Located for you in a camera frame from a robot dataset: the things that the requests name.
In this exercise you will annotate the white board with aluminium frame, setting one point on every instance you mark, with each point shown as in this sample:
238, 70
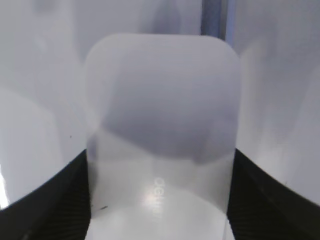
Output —
43, 44

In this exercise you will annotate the white rectangular board eraser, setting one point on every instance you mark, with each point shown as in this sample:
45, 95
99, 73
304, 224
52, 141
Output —
162, 121

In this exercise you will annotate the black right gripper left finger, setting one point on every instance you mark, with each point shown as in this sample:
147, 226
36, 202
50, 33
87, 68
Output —
60, 209

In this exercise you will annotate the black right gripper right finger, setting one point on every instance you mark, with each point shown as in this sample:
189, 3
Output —
261, 208

